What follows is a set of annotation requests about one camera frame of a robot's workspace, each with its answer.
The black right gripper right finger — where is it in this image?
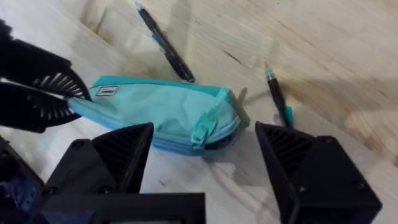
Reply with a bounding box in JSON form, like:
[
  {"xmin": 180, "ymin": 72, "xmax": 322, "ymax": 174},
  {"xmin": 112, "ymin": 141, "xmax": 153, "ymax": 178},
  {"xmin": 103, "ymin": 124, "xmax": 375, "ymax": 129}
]
[{"xmin": 254, "ymin": 121, "xmax": 383, "ymax": 224}]

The teal zip bag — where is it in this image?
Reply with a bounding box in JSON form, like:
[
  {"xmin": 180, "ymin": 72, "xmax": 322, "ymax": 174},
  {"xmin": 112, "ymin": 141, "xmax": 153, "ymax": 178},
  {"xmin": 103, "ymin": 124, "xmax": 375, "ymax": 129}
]
[{"xmin": 67, "ymin": 75, "xmax": 242, "ymax": 157}]

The black pen with blue clip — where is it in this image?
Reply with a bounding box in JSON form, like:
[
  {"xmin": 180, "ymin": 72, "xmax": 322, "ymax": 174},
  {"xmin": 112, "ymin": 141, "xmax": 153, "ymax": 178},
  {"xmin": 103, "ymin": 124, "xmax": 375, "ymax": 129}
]
[{"xmin": 134, "ymin": 1, "xmax": 196, "ymax": 84}]

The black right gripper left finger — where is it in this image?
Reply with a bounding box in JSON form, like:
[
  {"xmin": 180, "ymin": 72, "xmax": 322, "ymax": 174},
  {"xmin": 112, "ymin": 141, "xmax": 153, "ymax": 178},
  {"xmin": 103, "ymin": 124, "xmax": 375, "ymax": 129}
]
[{"xmin": 42, "ymin": 122, "xmax": 155, "ymax": 197}]

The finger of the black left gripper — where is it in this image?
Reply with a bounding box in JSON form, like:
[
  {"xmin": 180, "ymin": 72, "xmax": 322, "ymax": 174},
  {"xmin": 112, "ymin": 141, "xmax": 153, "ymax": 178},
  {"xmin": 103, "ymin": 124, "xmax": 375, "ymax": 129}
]
[
  {"xmin": 0, "ymin": 37, "xmax": 93, "ymax": 102},
  {"xmin": 0, "ymin": 81, "xmax": 82, "ymax": 134}
]

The black pen with teal clip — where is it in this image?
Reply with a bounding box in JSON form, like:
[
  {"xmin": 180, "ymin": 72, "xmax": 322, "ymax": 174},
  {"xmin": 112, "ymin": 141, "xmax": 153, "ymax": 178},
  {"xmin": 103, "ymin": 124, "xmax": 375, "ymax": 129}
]
[{"xmin": 264, "ymin": 63, "xmax": 295, "ymax": 129}]

